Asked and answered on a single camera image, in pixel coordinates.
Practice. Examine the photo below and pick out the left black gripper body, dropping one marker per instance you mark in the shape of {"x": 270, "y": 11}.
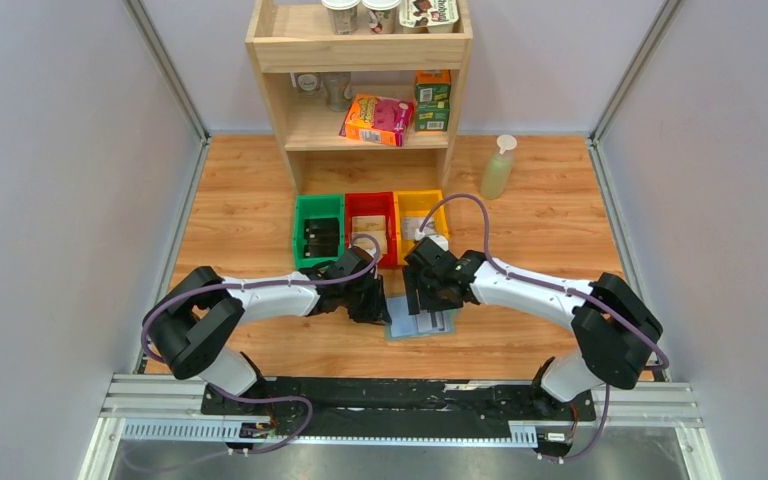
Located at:
{"x": 365, "y": 302}

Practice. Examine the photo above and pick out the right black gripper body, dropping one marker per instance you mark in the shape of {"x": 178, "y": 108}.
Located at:
{"x": 429, "y": 297}

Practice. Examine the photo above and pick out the dark credit card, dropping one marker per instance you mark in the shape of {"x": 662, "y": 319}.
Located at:
{"x": 431, "y": 322}

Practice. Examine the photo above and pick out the grey-green card holder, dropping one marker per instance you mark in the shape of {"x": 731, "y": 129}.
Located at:
{"x": 403, "y": 323}

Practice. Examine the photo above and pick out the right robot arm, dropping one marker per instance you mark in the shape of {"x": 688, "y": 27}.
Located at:
{"x": 615, "y": 332}

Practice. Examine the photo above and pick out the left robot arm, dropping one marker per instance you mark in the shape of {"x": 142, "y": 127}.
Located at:
{"x": 189, "y": 328}

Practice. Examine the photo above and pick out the white card in yellow bin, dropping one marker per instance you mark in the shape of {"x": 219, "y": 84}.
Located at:
{"x": 413, "y": 228}

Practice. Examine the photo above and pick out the tan cards in red bin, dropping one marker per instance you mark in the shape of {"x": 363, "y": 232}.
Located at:
{"x": 372, "y": 225}

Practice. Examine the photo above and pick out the black cards in green bin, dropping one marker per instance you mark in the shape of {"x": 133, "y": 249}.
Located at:
{"x": 321, "y": 237}

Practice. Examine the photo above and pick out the yellow plastic bin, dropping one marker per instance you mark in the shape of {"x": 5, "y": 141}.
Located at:
{"x": 417, "y": 203}

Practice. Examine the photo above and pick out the red plastic bin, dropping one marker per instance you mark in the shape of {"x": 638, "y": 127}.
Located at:
{"x": 373, "y": 214}

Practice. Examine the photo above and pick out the green plastic bin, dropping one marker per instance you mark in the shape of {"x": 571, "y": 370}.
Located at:
{"x": 316, "y": 206}

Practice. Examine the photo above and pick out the green soap bottle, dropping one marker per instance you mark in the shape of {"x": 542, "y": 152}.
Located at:
{"x": 498, "y": 167}

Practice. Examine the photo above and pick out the orange pink snack box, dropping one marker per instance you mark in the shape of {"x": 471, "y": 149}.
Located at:
{"x": 379, "y": 120}

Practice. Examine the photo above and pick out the green orange carton box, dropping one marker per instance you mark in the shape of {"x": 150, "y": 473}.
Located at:
{"x": 432, "y": 92}

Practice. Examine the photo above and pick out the clear glass on shelf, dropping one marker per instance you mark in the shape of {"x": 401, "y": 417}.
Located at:
{"x": 338, "y": 91}

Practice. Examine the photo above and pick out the glass jar on shelf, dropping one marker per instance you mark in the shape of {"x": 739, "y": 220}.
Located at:
{"x": 308, "y": 84}

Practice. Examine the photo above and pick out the chocolate pudding pack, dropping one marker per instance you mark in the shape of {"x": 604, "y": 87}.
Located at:
{"x": 432, "y": 16}

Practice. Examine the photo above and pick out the wooden shelf unit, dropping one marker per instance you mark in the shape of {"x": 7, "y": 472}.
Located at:
{"x": 380, "y": 80}

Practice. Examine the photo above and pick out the middle yogurt cup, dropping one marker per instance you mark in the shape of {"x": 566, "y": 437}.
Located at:
{"x": 382, "y": 15}

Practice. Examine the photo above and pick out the yogurt cup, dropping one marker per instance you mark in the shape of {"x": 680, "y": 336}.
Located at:
{"x": 342, "y": 15}
{"x": 382, "y": 15}

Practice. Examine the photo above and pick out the left yogurt cup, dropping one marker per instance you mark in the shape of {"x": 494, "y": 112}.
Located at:
{"x": 342, "y": 15}

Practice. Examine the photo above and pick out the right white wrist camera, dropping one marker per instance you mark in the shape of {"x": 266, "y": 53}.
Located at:
{"x": 436, "y": 237}

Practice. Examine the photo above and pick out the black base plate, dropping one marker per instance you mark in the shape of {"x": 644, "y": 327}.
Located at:
{"x": 407, "y": 408}

